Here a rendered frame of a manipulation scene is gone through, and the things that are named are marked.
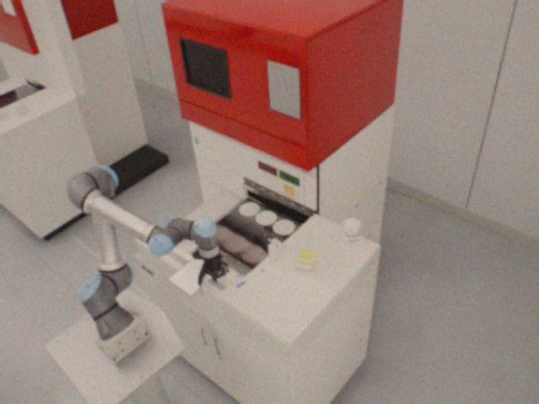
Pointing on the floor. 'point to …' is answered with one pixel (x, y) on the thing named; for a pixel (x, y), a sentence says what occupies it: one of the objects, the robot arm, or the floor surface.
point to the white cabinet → (354, 328)
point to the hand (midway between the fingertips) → (213, 284)
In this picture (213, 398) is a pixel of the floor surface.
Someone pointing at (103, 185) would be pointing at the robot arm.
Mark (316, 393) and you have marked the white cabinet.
